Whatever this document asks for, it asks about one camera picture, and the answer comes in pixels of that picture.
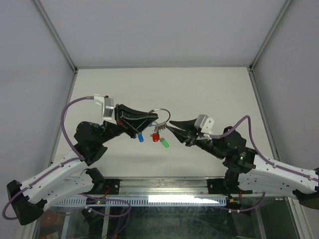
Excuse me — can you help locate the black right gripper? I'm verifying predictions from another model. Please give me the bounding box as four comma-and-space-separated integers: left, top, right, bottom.
166, 119, 226, 161

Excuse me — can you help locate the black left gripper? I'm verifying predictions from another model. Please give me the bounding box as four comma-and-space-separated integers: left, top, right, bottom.
97, 104, 159, 144

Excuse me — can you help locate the large silver keyring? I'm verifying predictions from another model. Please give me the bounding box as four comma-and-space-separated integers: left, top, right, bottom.
149, 108, 171, 126

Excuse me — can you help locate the red key tag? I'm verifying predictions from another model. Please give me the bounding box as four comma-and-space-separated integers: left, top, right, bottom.
151, 132, 160, 142

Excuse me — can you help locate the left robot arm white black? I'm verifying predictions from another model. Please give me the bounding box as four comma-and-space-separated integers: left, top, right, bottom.
2, 104, 159, 226

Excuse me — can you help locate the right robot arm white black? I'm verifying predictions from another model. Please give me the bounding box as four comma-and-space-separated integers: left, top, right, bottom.
167, 115, 319, 210

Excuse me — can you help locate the silver keys far right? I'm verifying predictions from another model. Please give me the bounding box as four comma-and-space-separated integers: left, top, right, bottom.
155, 122, 167, 132

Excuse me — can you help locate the blue key tag upper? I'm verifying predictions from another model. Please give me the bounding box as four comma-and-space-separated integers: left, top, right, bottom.
138, 133, 144, 142

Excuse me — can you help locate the green key tag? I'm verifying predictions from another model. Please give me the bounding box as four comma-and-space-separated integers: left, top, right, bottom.
161, 139, 169, 148

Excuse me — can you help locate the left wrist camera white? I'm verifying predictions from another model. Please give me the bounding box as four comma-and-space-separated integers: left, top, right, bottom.
93, 95, 116, 124

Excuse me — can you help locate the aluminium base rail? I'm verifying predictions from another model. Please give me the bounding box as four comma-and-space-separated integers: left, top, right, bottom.
86, 177, 240, 196

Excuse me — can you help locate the white cable duct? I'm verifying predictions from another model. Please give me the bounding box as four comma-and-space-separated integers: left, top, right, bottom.
53, 195, 226, 207

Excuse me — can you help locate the aluminium frame post right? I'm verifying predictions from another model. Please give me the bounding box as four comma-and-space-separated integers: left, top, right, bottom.
249, 0, 294, 71

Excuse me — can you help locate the aluminium frame post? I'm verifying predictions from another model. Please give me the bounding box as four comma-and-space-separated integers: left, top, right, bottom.
31, 0, 78, 73
249, 0, 294, 71

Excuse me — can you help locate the aluminium frame post left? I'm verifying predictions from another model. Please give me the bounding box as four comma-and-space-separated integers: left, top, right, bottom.
31, 0, 78, 73

